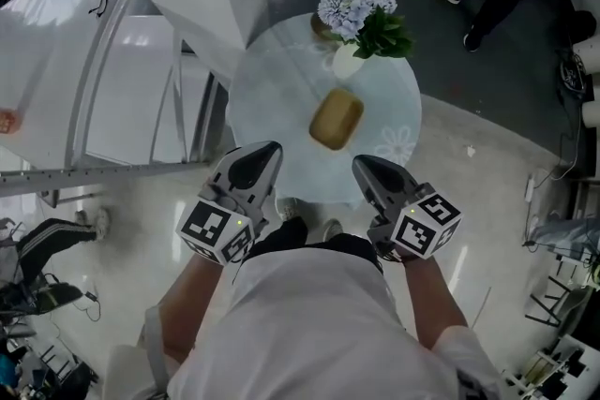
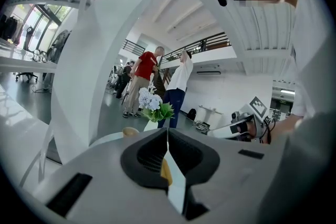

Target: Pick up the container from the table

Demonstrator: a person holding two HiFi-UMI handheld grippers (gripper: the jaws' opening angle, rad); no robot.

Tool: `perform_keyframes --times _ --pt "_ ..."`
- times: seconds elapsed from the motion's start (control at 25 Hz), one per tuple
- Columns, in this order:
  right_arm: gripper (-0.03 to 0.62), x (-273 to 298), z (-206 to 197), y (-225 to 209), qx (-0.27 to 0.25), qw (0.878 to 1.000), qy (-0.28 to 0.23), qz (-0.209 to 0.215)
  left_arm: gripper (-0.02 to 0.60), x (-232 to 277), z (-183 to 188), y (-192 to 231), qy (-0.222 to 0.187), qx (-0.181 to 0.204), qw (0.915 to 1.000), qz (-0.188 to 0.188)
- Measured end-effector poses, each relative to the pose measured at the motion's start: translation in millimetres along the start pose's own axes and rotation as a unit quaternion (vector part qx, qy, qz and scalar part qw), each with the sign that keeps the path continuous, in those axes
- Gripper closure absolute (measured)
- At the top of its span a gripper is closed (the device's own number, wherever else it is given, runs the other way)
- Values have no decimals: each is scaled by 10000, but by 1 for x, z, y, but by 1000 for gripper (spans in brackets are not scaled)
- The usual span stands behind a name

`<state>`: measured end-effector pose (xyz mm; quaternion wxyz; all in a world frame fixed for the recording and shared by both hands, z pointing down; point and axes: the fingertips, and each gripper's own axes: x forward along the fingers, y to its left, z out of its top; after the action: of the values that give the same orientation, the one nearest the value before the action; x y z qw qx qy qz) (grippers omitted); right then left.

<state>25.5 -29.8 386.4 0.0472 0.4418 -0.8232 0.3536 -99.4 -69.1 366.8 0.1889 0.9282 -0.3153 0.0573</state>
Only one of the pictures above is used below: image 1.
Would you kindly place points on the person's black trousers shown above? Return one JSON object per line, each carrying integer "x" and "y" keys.
{"x": 290, "y": 234}

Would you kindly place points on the person's left forearm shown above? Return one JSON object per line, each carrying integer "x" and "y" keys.
{"x": 192, "y": 309}

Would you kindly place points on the small brown cup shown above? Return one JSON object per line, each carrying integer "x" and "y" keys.
{"x": 319, "y": 27}

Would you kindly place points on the person's shoe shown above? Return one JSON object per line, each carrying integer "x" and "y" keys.
{"x": 288, "y": 210}
{"x": 333, "y": 230}

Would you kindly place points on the white ceramic vase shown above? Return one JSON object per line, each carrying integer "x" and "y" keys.
{"x": 347, "y": 63}

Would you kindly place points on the white cylindrical stool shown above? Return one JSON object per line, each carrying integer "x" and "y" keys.
{"x": 591, "y": 113}

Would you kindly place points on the person's right forearm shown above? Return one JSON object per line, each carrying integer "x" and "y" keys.
{"x": 433, "y": 300}

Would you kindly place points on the round white table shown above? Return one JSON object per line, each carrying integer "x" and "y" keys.
{"x": 276, "y": 108}

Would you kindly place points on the person's white shirt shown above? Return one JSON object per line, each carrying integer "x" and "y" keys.
{"x": 319, "y": 332}

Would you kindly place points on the pink drink bottle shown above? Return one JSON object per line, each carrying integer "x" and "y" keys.
{"x": 8, "y": 121}

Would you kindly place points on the white power strip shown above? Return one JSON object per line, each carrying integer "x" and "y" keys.
{"x": 531, "y": 189}

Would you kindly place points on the metal equipment rack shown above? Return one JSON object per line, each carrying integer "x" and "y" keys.
{"x": 562, "y": 309}

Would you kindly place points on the yellow-brown rectangular bowl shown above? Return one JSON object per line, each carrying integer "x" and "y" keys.
{"x": 336, "y": 119}

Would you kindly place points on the blue artificial flower bouquet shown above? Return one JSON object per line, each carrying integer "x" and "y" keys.
{"x": 347, "y": 9}

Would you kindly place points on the white metal shelf rack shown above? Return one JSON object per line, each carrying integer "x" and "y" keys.
{"x": 117, "y": 84}

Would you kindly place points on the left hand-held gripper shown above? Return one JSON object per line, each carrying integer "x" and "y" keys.
{"x": 206, "y": 225}

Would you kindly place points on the person's right shoe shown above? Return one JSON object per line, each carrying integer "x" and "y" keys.
{"x": 333, "y": 230}

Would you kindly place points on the black bag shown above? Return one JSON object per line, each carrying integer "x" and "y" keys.
{"x": 583, "y": 24}

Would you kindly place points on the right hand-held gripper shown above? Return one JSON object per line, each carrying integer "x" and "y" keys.
{"x": 422, "y": 225}

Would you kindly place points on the person's left shoe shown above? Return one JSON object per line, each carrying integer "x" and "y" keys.
{"x": 288, "y": 210}

